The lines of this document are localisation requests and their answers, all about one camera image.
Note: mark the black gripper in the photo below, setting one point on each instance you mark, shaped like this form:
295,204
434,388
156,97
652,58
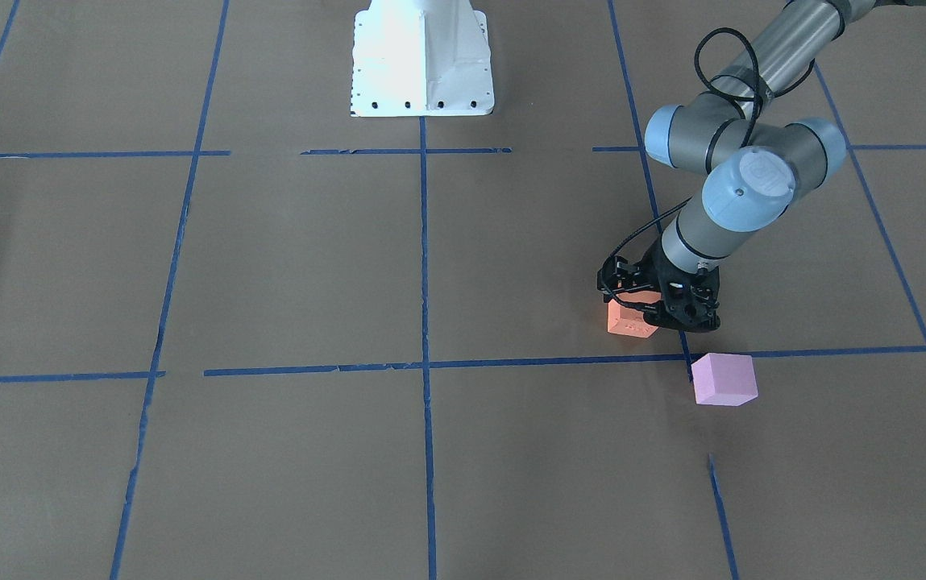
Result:
646,271

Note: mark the orange foam block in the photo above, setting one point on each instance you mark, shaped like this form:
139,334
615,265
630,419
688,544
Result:
625,321

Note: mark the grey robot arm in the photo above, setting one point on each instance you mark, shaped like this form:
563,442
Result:
753,172

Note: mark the pink foam block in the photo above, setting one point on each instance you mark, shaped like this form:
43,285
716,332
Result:
724,379

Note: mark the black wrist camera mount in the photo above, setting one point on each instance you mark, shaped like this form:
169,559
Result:
617,275

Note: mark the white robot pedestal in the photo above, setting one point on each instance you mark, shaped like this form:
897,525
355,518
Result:
421,59

